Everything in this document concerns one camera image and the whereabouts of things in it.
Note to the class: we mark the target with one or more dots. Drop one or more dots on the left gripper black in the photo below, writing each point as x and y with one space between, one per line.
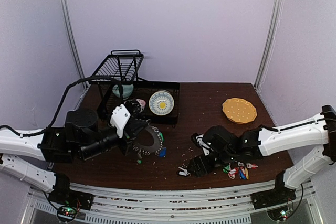
134 127

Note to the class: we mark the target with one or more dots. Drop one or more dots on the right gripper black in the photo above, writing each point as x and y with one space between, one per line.
196 163

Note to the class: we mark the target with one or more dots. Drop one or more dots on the silver key with black head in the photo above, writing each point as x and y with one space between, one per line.
183 172

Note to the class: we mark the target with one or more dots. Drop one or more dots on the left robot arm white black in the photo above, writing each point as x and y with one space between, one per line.
79 138

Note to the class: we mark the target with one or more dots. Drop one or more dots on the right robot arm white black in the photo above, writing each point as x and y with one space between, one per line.
221 147

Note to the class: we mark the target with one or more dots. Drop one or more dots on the green key tag on disc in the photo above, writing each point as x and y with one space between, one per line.
161 137

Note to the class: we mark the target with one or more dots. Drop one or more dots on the pink patterned bowl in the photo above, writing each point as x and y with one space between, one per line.
141 104

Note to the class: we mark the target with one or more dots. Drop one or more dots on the blue yellow patterned plate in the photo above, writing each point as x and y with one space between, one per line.
161 103

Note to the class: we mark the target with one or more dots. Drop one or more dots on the blue key tag on disc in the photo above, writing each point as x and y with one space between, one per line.
162 152

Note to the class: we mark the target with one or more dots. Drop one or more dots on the green key tag in pile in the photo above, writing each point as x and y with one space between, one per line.
226 169

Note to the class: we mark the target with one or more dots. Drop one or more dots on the teal ceramic bowl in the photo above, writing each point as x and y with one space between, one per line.
127 91

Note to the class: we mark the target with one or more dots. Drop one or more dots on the red key tag in pile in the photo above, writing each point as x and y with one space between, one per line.
232 173

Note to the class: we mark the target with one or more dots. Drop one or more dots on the yellow key tag in pile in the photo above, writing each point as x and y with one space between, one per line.
246 173

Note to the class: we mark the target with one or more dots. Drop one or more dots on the red headed silver key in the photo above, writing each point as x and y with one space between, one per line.
251 166

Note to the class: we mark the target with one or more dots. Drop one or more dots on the yellow dotted plate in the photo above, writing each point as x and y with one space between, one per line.
239 111

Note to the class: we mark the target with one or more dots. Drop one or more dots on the right circuit board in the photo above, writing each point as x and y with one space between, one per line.
280 214

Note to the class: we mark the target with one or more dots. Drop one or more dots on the circuit board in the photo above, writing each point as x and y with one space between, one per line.
280 214
65 213

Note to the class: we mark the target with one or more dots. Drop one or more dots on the left circuit board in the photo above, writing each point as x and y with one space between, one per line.
65 213

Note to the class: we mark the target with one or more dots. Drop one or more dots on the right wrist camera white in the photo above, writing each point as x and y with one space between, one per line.
197 139

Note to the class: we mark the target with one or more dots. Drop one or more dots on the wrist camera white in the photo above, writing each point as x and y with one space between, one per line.
119 118
197 139

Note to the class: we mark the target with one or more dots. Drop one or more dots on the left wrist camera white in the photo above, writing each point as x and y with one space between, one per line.
119 118

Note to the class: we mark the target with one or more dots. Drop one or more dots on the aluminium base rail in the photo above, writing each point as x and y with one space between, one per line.
217 205

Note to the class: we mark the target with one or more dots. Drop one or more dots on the black wire dish rack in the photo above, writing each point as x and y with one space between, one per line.
123 65

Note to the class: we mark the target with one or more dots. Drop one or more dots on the right aluminium frame post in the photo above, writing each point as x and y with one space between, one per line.
266 55

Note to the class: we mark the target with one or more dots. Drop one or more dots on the aluminium frame post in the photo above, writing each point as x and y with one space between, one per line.
266 55
71 38

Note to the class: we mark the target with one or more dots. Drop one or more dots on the left aluminium frame post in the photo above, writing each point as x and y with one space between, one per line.
71 38

